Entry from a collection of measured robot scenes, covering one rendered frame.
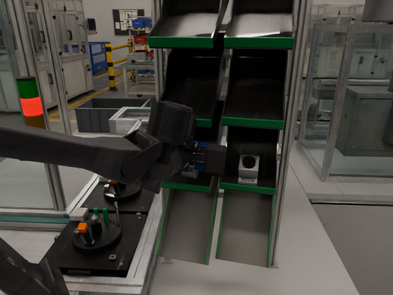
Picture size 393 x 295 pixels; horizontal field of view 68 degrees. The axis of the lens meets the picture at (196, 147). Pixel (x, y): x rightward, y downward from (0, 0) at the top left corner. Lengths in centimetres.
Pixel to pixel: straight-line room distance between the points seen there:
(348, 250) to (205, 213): 100
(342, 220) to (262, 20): 108
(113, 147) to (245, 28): 40
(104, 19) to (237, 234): 1161
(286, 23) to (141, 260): 69
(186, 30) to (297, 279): 75
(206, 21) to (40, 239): 83
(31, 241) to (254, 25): 91
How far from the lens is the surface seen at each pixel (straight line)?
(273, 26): 69
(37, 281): 50
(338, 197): 147
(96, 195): 115
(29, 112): 96
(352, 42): 137
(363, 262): 175
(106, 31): 1215
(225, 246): 82
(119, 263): 86
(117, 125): 206
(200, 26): 68
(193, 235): 81
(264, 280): 96
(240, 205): 83
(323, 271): 104
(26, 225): 116
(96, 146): 42
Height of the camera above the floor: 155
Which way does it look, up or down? 23 degrees down
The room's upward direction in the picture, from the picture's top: straight up
